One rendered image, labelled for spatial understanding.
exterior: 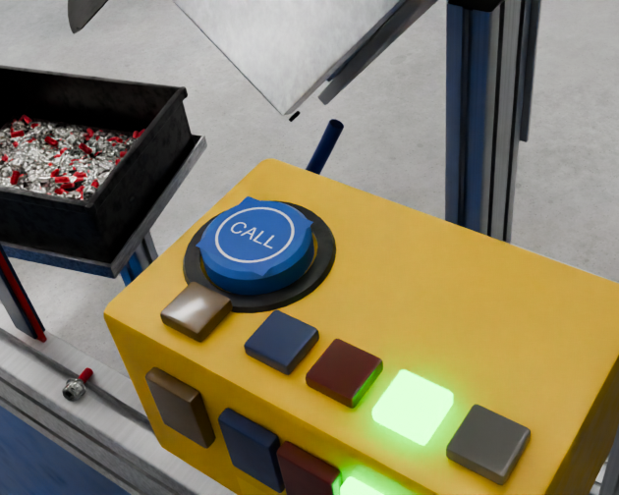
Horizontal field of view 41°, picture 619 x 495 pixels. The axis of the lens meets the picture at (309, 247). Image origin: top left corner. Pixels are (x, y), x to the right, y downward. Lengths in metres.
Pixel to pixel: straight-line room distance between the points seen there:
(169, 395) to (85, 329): 1.52
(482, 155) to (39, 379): 0.48
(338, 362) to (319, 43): 0.40
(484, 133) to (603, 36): 1.71
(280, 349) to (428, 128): 1.90
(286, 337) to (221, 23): 0.40
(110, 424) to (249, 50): 0.28
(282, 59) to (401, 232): 0.34
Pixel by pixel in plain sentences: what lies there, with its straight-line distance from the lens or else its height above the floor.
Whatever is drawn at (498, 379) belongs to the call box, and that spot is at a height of 1.07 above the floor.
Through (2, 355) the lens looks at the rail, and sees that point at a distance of 0.60.
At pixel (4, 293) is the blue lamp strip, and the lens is 0.57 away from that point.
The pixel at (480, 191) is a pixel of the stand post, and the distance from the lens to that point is 0.87.
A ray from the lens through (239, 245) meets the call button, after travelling 0.29.
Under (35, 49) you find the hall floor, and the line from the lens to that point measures 2.83.
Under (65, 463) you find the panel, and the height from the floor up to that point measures 0.68.
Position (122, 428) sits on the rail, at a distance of 0.53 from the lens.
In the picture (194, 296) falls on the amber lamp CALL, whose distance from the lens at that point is 0.28.
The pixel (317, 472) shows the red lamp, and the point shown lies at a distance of 0.26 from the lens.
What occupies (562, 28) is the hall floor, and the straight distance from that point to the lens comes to 2.55.
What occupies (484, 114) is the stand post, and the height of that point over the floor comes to 0.80.
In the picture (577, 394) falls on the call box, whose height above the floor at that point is 1.07.
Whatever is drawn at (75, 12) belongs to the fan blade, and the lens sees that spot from 0.74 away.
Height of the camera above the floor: 1.28
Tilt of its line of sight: 44 degrees down
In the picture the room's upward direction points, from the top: 9 degrees counter-clockwise
